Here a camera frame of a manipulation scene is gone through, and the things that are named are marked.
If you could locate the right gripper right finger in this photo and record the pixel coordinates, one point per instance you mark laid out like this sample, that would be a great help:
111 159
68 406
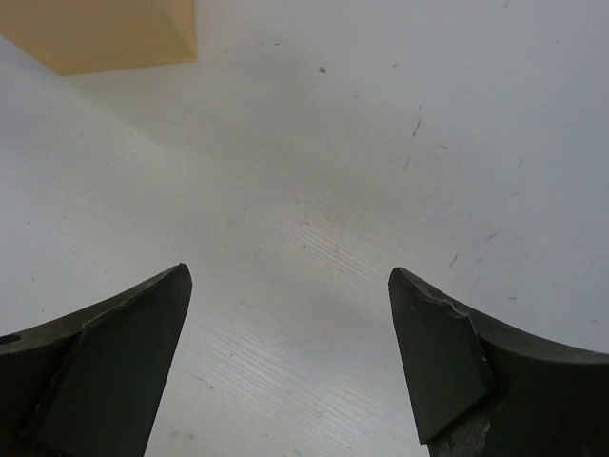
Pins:
480 387

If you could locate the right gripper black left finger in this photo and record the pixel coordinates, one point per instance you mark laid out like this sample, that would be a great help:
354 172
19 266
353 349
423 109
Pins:
90 383

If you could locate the brown paper bag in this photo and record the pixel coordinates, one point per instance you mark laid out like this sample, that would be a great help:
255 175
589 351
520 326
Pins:
77 37

